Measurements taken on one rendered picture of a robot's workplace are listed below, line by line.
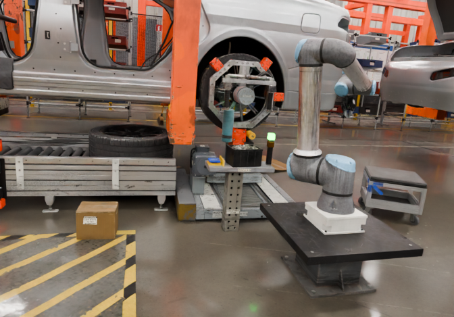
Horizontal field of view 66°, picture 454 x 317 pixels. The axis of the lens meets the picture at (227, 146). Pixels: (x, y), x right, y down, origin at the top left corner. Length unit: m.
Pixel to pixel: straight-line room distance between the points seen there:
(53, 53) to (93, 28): 1.74
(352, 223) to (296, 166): 0.39
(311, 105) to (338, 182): 0.41
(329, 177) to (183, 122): 1.06
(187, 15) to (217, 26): 0.59
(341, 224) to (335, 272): 0.26
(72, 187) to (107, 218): 0.49
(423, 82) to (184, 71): 3.06
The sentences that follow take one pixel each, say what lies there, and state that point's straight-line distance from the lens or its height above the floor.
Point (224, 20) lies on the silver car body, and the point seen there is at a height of 1.42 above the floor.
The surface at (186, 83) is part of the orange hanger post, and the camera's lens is 2.35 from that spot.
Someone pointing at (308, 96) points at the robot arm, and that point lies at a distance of 1.78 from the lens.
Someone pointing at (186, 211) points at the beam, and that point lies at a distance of 2.45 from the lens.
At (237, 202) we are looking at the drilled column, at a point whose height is 0.20.
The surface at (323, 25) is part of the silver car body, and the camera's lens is 3.21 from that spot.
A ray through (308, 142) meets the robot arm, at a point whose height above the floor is 0.71.
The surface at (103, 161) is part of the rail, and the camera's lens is 2.53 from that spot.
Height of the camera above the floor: 1.05
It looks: 13 degrees down
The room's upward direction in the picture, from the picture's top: 4 degrees clockwise
